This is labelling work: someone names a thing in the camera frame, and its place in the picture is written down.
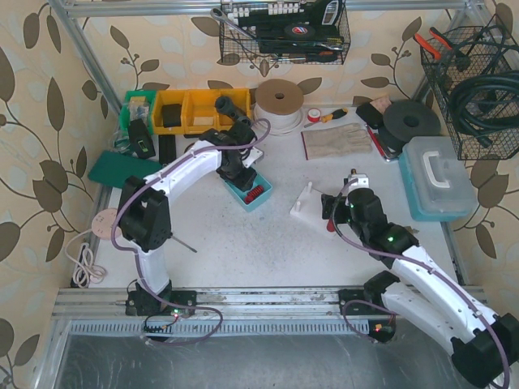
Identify light blue plastic box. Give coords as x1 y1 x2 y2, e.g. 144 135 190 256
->
225 173 272 212

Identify long red spring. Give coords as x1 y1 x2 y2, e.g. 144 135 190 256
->
244 185 264 204

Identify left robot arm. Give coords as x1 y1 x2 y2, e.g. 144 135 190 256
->
110 118 271 308

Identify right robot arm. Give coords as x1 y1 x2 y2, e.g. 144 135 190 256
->
321 176 518 388

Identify white peg board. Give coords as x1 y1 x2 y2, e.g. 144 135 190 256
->
290 182 334 238

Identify yellow storage bin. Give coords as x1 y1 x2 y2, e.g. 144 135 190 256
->
151 88 252 135

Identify grey pipe fitting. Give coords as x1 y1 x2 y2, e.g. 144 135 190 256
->
215 96 249 122

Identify black ribbed block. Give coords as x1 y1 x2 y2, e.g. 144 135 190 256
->
158 135 177 165

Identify beige work glove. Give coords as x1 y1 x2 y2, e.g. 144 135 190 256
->
301 123 372 160

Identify black box in bin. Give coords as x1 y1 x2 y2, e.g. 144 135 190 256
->
161 104 182 127

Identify metal nail pin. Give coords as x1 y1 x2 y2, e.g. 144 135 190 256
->
170 235 198 253

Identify yellow black screwdriver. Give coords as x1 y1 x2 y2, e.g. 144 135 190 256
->
304 108 348 128

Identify red white tape roll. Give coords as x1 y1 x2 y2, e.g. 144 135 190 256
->
307 108 321 123

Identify black green meter device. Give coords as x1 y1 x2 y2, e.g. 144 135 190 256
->
127 119 156 159

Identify black disc spool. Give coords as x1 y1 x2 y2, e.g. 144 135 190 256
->
378 100 441 152

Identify green storage bin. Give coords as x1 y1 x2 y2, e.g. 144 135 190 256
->
119 90 157 135

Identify green plastic lid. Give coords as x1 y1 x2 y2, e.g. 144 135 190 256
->
88 151 162 189

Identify round beige power socket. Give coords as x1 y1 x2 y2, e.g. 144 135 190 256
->
91 208 117 240

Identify black electrical tape roll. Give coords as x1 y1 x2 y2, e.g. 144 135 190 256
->
283 23 315 41

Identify silver wrench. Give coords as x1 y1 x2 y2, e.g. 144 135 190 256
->
210 7 257 41

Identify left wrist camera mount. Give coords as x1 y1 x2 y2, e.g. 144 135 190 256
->
242 147 264 168

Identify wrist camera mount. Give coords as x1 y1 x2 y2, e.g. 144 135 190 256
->
342 173 370 195
242 147 264 168

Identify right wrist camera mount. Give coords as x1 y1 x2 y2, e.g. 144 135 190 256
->
342 173 370 195

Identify white cable spool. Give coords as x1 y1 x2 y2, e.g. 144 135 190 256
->
254 79 304 136

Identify clear toolbox white handle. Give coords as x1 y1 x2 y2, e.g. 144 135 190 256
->
398 136 478 222

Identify top wire basket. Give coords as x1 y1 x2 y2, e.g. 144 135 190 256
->
210 1 350 70

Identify wire basket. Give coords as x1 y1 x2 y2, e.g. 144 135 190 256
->
210 1 350 70
420 24 518 160

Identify white power cord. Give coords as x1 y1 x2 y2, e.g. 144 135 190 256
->
64 229 107 284

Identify coiled black hose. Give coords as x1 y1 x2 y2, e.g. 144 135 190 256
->
449 24 519 141

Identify orange handled pliers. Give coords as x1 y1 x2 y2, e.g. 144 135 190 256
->
413 27 453 61

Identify right wire basket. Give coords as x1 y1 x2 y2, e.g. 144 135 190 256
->
420 24 518 160

